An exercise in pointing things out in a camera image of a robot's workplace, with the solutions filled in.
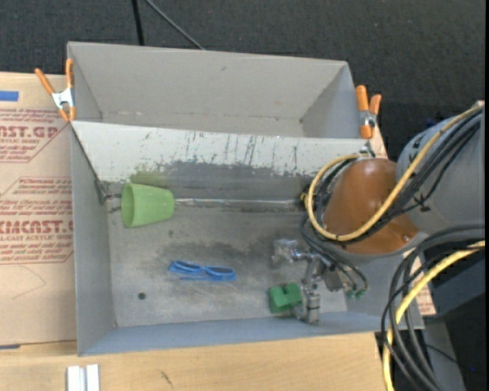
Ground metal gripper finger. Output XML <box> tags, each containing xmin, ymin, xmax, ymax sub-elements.
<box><xmin>295</xmin><ymin>287</ymin><xmax>323</xmax><ymax>324</ymax></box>
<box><xmin>271</xmin><ymin>238</ymin><xmax>311</xmax><ymax>266</ymax></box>

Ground green notched block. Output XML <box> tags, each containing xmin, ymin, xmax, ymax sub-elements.
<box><xmin>267</xmin><ymin>282</ymin><xmax>303</xmax><ymax>314</ymax></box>

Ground grey metal bin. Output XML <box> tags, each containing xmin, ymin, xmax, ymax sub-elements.
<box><xmin>66</xmin><ymin>41</ymin><xmax>425</xmax><ymax>358</ymax></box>

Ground blue sunglasses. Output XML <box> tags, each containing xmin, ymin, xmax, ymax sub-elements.
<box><xmin>167</xmin><ymin>259</ymin><xmax>238</xmax><ymax>283</ymax></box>

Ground light green plastic cup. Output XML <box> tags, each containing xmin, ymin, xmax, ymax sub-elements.
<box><xmin>121</xmin><ymin>182</ymin><xmax>176</xmax><ymax>229</ymax></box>

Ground brown cardboard board red print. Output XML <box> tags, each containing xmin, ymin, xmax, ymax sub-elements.
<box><xmin>0</xmin><ymin>70</ymin><xmax>79</xmax><ymax>352</ymax></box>

